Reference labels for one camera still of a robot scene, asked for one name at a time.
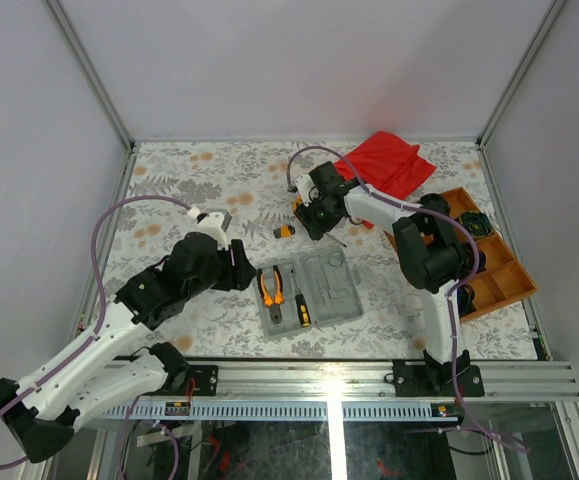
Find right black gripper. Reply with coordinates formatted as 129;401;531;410
294;193;344;242

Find hex key set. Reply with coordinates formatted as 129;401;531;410
273;224;295;239

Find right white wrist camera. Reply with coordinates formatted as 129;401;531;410
287;174;318;206

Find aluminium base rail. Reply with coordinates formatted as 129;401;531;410
102;360;579;421

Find red folded cloth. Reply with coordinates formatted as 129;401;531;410
333;130;438;229

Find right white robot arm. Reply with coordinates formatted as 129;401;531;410
287;162;472;396

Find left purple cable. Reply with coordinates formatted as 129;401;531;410
0;195;200;471

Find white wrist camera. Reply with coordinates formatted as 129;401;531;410
187;206;232;250
287;174;318;206

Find green black spinning top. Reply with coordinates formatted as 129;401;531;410
458;211;494;241

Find orange handled pliers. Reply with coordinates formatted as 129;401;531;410
257;265;284;326

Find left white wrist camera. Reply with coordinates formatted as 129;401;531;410
187;206;232;250

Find purple cable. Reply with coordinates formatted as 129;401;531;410
286;144;533;455
0;195;200;471

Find orange tape measure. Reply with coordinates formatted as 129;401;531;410
292;198;303;217

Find grey plastic tool case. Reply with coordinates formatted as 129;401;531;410
255;247;364;340

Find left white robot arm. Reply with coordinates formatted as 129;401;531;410
0;232;256;463

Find black yellow screwdriver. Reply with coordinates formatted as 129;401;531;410
325;233;347;248
290;269;311;328

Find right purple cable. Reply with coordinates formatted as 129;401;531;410
286;144;533;455

